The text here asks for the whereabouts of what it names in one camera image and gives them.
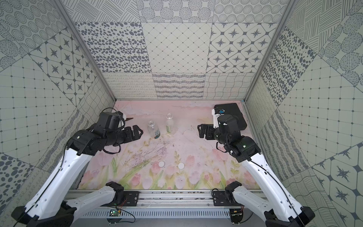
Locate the right controller board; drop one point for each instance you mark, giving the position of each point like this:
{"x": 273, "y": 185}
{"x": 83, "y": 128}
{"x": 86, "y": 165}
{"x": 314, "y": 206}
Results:
{"x": 236, "y": 215}

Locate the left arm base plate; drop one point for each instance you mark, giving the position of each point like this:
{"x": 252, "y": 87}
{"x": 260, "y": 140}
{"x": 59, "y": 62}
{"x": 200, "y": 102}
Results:
{"x": 130, "y": 198}

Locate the short clear plastic bottle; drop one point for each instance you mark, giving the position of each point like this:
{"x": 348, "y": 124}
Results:
{"x": 153, "y": 130}

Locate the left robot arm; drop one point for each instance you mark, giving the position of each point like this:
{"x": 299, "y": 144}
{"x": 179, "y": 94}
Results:
{"x": 48, "y": 208}

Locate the controller board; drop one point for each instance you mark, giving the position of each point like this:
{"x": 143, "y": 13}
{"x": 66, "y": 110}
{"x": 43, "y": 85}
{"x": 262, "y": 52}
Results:
{"x": 236, "y": 215}
{"x": 114, "y": 217}

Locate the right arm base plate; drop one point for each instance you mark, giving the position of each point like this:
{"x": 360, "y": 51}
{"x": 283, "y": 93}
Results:
{"x": 220, "y": 198}

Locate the tall clear plastic bottle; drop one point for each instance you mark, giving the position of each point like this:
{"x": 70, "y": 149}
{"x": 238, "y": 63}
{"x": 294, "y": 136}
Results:
{"x": 170, "y": 124}

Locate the black plastic tool case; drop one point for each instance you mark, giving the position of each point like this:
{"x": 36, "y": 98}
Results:
{"x": 231, "y": 109}

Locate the aluminium mounting rail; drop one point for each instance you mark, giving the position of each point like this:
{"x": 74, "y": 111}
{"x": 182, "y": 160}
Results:
{"x": 176, "y": 199}

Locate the white bottle cap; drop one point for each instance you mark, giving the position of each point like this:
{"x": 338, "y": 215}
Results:
{"x": 181, "y": 165}
{"x": 161, "y": 164}

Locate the left controller board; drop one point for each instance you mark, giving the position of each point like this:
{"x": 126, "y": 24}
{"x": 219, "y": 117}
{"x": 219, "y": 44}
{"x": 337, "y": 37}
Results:
{"x": 114, "y": 217}

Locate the white slotted cable duct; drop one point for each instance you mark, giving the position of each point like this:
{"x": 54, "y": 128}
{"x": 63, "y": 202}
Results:
{"x": 162, "y": 213}

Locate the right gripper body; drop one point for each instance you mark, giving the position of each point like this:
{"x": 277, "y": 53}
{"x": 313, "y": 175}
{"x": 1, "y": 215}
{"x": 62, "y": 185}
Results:
{"x": 214, "y": 134}

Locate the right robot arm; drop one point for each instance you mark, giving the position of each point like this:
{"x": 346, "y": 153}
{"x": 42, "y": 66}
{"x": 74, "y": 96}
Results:
{"x": 280, "y": 208}

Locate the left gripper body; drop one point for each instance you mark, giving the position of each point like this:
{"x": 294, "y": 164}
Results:
{"x": 130, "y": 134}

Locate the floral pink table mat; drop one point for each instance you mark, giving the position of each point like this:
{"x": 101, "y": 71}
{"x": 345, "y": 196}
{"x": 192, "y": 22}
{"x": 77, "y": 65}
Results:
{"x": 135, "y": 165}

